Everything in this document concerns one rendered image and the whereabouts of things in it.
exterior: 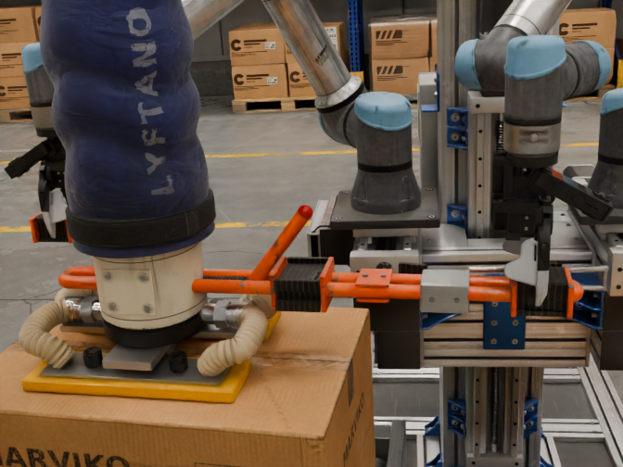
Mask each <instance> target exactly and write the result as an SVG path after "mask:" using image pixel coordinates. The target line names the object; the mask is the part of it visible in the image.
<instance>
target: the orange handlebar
mask: <svg viewBox="0 0 623 467"><path fill-rule="evenodd" d="M252 272H253V271H250V270H210V269H204V270H203V276H204V275H205V276H211V275H212V276H215V275H216V276H227V277H228V276H231V277H232V276H234V277H236V276H238V277H240V276H242V277H244V276H245V277H247V278H248V277H249V276H250V274H252ZM271 273H272V271H270V272H269V273H268V275H267V276H266V278H265V279H264V280H263V281H250V280H215V279H196V280H194V282H193V283H192V291H193V292H194V293H214V294H245V295H270V294H271V286H270V274H271ZM421 278H422V274H407V273H393V270H392V269H361V270H360V272H332V278H331V282H332V283H327V287H326V293H327V296H328V297H357V298H356V302H366V303H389V301H390V299H391V298H398V299H420V298H421V292H420V283H421ZM572 281H573V285H574V302H577V301H579V300H580V299H581V298H582V296H583V293H584V291H583V287H582V286H581V285H580V283H579V282H577V281H575V280H572ZM58 283H59V285H61V286H62V287H64V288H68V289H92V290H97V286H96V279H95V269H94V267H92V266H78V267H72V268H69V269H67V270H65V271H63V272H62V273H61V274H60V275H59V276H58ZM467 297H468V299H469V301H490V302H511V287H510V279H509V278H507V277H506V276H486V275H469V293H468V296H467Z"/></svg>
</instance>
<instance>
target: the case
mask: <svg viewBox="0 0 623 467"><path fill-rule="evenodd" d="M280 315H281V316H280V318H279V320H278V322H277V323H276V325H275V327H274V328H273V331H272V333H271V334H270V336H269V338H268V340H267V341H265V342H262V344H261V345H260V348H259V349H258V350H257V353H256V354H255V355H253V356H251V358H250V362H251V371H250V373H249V375H248V378H247V380H246V381H245V383H244V384H243V386H242V388H241V390H240V392H239V393H238V395H237V397H236V399H235V402H233V403H223V402H208V401H193V400H177V399H162V398H132V397H116V396H101V395H86V394H71V393H56V392H40V391H25V390H24V389H23V387H22V383H21V382H22V379H23V378H25V377H26V376H27V375H28V374H29V373H30V372H31V371H32V370H33V369H34V368H35V367H36V366H37V365H38V364H39V363H40V362H41V361H43V360H44V359H41V358H38V357H34V356H33V355H32V354H28V353H27V352H26V351H25V350H24V348H23V347H22V346H21V345H20V344H19V339H18V340H17V341H15V342H14V343H13V344H12V345H11V346H9V347H8V348H7V349H6V350H4V351H3V352H2V353H1V354H0V467H375V424H374V401H373V377H372V354H371V331H370V310H369V309H354V308H330V307H328V310H327V312H326V313H323V312H322V309H321V311H320V312H298V311H280ZM60 324H62V323H60ZM60 324H59V325H57V326H56V327H54V328H53V329H52V330H51V331H50V332H49V333H50V334H51V335H52V336H53V335H56V336H57V338H58V340H60V339H61V340H63V343H67V344H68V347H71V349H72V350H74V351H79V352H84V351H85V350H86V349H87V348H89V347H100V348H101V350H102V353H109V352H110V351H111V349H113V348H114V347H115V346H116V345H117V344H116V343H114V342H112V341H110V340H109V339H108V338H107V337H106V335H105V334H82V333H74V332H60V327H59V326H60ZM220 341H221V340H216V339H195V338H188V339H185V340H184V341H181V342H178V343H176V348H175V349H174V351H176V350H182V351H184V352H185V353H186V355H187V357H194V358H200V357H201V355H202V354H203V353H204V351H205V350H206V349H207V348H208V347H211V345H212V344H214V343H219V342H220Z"/></svg>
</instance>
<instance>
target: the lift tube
mask: <svg viewBox="0 0 623 467"><path fill-rule="evenodd" d="M41 2H42V12H41V24H40V49H41V56H42V61H43V64H44V68H45V71H46V73H47V75H48V77H49V79H50V80H51V82H52V83H53V85H54V88H55V91H54V96H53V101H52V108H51V115H52V121H53V126H54V129H55V131H56V133H57V136H58V138H59V140H60V142H61V143H62V144H63V146H64V148H65V150H66V163H65V177H64V178H65V190H66V196H67V200H68V204H69V207H70V211H71V212H72V213H75V214H78V215H82V216H85V217H89V218H97V219H111V220H132V219H146V218H155V217H161V216H166V215H170V214H173V213H177V212H180V211H184V210H187V209H190V208H193V207H195V206H197V205H198V204H200V203H201V202H202V201H204V200H205V199H206V198H207V196H208V193H209V174H208V167H207V162H206V158H205V155H204V151H203V148H202V145H201V143H200V141H199V138H198V136H197V125H198V120H199V116H200V109H201V104H200V96H199V92H198V90H197V87H196V85H195V83H194V81H193V79H192V77H191V74H190V66H191V62H192V57H193V53H194V38H193V33H192V30H191V27H190V24H189V22H188V19H187V16H186V14H185V12H184V7H183V4H182V0H41ZM214 229H215V223H214V221H213V222H212V224H211V225H209V226H208V227H207V228H206V229H204V230H202V231H201V232H199V233H195V234H193V235H191V236H188V237H186V238H184V239H180V240H177V241H173V242H170V243H166V244H161V245H156V246H144V247H136V248H100V247H92V246H86V245H83V244H80V243H78V242H76V241H75V240H73V246H74V247H75V248H76V249H77V250H78V251H80V252H81V253H84V254H86V255H89V256H94V257H99V258H107V259H130V258H141V257H148V256H155V255H160V254H165V253H169V252H172V251H176V250H179V249H182V248H186V247H188V246H191V245H194V244H196V243H198V242H200V241H202V240H204V239H205V238H207V237H208V236H209V235H211V234H212V232H213V231H214Z"/></svg>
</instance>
